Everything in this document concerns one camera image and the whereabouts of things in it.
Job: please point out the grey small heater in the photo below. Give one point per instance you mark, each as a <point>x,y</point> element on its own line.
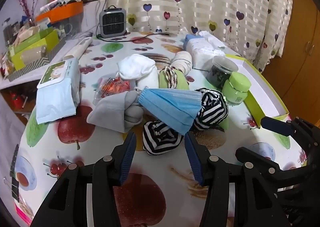
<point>112,21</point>

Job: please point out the green cardboard box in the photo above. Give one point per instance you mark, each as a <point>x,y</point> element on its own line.
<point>45,39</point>

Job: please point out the black white striped sock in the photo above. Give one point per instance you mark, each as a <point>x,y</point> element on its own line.
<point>160,139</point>
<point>212,109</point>

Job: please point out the grey sock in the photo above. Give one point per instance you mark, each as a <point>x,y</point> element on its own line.
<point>110,111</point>

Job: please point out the grey chevron pattern box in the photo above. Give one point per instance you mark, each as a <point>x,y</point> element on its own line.
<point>37,63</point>

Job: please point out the heart print striped curtain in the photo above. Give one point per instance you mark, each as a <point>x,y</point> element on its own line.
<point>200,4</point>

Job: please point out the white tissue pack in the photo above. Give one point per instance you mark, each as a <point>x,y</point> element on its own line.
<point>200,51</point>

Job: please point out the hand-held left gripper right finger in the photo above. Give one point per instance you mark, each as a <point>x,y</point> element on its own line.
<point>193,159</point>

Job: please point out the blue face mask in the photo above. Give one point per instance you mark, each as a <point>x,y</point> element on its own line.
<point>170,106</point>

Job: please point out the fruit print tablecloth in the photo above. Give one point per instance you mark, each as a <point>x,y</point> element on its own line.
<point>75,141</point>

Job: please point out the dark clear plastic jar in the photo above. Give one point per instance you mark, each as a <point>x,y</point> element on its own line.
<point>220,74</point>

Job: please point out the green cream jar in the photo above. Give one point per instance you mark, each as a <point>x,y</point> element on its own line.
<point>235,90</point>

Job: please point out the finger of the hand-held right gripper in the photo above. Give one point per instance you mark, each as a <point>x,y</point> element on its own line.
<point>275,126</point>
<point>257,158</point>

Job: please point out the orange snack packet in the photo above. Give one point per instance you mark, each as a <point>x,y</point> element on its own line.
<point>112,88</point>

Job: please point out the black binder clip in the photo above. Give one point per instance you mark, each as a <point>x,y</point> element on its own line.
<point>15,190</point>
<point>14,162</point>

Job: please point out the green shallow box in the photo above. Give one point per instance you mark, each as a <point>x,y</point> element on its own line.
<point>265,86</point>

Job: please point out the wooden wardrobe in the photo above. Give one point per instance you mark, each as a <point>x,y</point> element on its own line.
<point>300,54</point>

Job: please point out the white side table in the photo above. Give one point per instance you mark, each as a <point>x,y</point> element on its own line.
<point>32,73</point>

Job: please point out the wet wipes pack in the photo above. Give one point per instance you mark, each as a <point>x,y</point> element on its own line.
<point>57,91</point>

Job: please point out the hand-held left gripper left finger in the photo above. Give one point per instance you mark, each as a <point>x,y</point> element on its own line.
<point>128,159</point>

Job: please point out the beige cloth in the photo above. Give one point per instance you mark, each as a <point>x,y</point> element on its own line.
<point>182,60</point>

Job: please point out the beige brown striped sock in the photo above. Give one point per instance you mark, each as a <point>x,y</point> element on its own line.
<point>170,76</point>

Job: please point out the orange storage box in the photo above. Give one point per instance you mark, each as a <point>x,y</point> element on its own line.
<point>62,10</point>

